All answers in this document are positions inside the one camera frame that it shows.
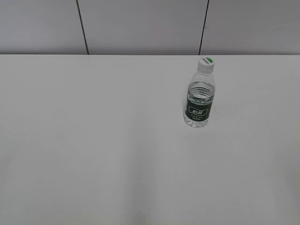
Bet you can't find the clear water bottle green label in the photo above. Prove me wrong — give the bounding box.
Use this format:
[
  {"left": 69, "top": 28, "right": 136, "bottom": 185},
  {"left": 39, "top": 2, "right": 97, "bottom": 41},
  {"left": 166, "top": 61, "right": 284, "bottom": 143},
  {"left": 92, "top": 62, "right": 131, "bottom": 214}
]
[{"left": 184, "top": 71, "right": 216, "bottom": 128}]

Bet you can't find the white green bottle cap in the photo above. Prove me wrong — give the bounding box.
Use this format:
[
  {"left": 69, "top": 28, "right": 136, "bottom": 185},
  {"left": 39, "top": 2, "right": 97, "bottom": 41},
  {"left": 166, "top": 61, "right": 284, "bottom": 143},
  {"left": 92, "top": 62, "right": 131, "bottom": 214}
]
[{"left": 197, "top": 57, "right": 215, "bottom": 74}]

